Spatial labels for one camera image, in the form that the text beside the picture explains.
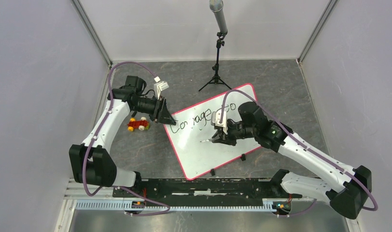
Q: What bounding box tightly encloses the silver microphone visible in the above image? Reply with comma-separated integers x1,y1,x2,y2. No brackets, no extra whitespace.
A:
209,0,228,35

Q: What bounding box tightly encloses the red yellow toy car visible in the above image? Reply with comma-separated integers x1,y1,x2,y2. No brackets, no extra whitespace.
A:
127,116,150,131

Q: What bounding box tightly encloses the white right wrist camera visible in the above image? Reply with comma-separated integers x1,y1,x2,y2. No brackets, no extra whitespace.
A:
210,110,228,135

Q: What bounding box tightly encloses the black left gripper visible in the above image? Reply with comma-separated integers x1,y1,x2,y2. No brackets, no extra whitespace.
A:
132,95,176,126

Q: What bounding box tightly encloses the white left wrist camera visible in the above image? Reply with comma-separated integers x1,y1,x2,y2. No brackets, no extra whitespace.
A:
154,76,169,99

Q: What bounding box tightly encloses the pink framed whiteboard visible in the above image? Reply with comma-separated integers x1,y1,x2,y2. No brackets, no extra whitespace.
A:
163,83,267,181

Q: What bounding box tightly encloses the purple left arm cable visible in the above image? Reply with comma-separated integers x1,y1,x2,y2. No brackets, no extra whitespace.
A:
82,61,172,217

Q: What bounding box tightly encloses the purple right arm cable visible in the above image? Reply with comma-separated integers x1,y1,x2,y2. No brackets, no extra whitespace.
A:
219,89,379,218

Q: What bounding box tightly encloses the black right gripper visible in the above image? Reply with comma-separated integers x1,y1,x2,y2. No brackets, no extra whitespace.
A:
211,120,257,146

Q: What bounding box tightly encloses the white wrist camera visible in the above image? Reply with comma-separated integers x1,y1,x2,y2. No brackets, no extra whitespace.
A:
210,110,228,135
154,76,169,99

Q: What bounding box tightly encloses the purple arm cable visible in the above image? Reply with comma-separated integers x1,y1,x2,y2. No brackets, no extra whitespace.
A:
82,61,172,217
219,89,379,218

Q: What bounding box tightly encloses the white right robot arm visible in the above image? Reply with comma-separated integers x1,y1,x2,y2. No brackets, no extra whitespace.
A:
209,101,372,219

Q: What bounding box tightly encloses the white toothed cable rail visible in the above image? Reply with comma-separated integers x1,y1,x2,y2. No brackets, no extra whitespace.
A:
75,198,287,213

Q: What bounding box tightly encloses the black tripod stand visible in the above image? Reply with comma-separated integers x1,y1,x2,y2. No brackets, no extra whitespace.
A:
198,32,232,92

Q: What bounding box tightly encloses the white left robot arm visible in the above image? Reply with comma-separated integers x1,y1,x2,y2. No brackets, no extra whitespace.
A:
69,76,176,197

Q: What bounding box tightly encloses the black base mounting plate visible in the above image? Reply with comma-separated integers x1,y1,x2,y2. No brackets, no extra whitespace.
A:
132,178,302,207

